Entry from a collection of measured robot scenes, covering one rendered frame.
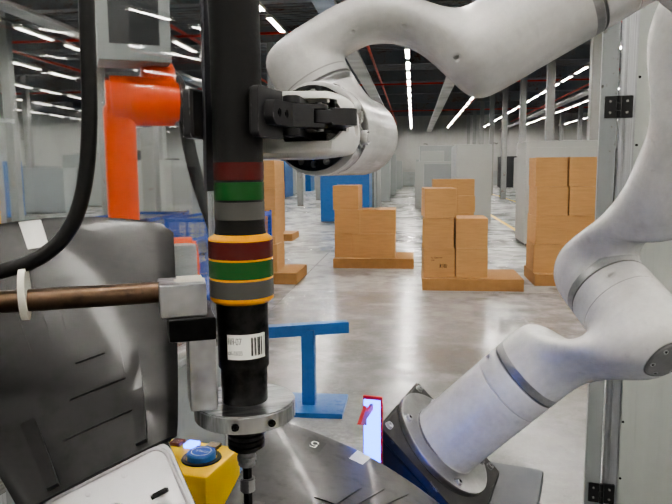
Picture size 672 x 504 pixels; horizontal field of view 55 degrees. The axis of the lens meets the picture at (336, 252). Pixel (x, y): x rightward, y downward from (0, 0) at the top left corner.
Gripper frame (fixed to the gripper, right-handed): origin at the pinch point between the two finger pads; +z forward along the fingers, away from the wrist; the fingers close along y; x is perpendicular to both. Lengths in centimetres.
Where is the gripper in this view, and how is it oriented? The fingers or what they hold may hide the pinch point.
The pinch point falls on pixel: (233, 114)
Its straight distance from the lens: 44.2
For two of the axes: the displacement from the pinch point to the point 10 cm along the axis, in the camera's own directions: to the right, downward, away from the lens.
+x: -0.1, -9.9, -1.2
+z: -3.1, 1.2, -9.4
